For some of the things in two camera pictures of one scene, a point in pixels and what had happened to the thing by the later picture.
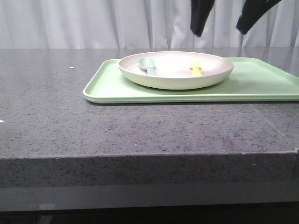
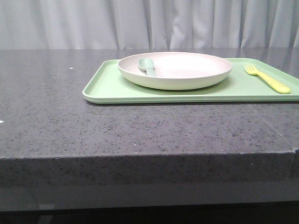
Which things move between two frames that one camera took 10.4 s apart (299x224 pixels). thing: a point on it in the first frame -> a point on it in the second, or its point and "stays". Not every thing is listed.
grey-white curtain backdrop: (140, 24) stays
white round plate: (173, 70) stays
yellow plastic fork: (196, 66) -> (251, 69)
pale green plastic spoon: (147, 63) stays
